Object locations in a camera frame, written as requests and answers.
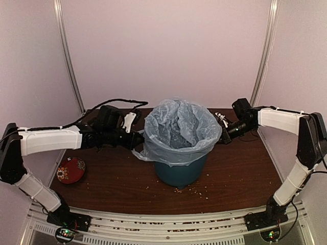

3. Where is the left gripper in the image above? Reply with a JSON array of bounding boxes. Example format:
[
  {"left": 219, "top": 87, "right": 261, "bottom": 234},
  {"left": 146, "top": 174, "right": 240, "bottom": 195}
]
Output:
[{"left": 102, "top": 127, "right": 145, "bottom": 150}]

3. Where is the translucent blue plastic trash bag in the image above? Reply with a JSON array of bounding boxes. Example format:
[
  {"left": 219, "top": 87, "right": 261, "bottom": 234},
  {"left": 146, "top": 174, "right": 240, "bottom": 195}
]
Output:
[{"left": 132, "top": 99, "right": 222, "bottom": 167}]

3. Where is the teal plastic trash bin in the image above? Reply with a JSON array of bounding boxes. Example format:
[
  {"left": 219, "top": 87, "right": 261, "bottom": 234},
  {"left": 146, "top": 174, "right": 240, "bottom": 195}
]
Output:
[{"left": 154, "top": 154, "right": 208, "bottom": 189}]

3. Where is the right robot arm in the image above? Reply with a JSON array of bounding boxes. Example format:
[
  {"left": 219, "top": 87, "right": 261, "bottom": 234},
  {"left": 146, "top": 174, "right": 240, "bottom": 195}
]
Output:
[{"left": 215, "top": 98, "right": 326, "bottom": 226}]

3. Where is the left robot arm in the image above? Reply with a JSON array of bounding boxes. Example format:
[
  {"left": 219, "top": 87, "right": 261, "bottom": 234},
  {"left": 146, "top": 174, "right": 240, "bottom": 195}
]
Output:
[{"left": 1, "top": 106, "right": 144, "bottom": 227}]

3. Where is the red floral bowl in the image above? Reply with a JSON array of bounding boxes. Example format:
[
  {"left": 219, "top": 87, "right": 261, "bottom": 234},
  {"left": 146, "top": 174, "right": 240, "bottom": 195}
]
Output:
[{"left": 56, "top": 157, "right": 86, "bottom": 184}]

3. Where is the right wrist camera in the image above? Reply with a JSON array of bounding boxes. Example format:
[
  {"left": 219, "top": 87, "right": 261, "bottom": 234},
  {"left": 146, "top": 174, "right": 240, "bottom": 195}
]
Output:
[{"left": 214, "top": 112, "right": 230, "bottom": 128}]

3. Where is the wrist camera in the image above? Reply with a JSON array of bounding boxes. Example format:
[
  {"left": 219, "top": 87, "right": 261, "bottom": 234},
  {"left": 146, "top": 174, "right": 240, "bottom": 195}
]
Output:
[
  {"left": 214, "top": 112, "right": 230, "bottom": 128},
  {"left": 122, "top": 110, "right": 142, "bottom": 133}
]

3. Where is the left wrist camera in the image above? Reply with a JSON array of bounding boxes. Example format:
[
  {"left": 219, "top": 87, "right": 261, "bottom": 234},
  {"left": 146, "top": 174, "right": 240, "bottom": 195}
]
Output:
[{"left": 122, "top": 110, "right": 142, "bottom": 133}]

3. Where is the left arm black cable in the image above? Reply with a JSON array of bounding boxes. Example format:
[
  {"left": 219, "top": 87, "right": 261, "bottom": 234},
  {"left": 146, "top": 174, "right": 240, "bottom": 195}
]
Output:
[{"left": 0, "top": 99, "right": 149, "bottom": 143}]

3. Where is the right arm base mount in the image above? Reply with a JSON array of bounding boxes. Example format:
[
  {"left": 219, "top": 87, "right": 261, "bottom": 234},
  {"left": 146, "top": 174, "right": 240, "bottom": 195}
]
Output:
[{"left": 244, "top": 211, "right": 288, "bottom": 243}]

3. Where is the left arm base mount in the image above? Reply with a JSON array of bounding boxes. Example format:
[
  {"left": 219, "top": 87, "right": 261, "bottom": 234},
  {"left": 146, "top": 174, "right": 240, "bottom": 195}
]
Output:
[{"left": 46, "top": 213, "right": 91, "bottom": 243}]

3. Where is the right aluminium frame post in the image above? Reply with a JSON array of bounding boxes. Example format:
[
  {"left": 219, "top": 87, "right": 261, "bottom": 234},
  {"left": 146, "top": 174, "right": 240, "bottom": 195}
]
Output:
[{"left": 250, "top": 0, "right": 279, "bottom": 106}]

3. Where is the aluminium frame post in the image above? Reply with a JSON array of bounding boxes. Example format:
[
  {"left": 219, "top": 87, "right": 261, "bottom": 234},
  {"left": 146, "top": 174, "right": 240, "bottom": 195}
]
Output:
[
  {"left": 250, "top": 0, "right": 279, "bottom": 106},
  {"left": 53, "top": 0, "right": 85, "bottom": 114}
]

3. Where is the left aluminium frame post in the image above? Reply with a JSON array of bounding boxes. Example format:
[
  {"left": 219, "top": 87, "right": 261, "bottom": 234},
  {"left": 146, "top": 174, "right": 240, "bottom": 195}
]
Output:
[{"left": 53, "top": 0, "right": 85, "bottom": 114}]

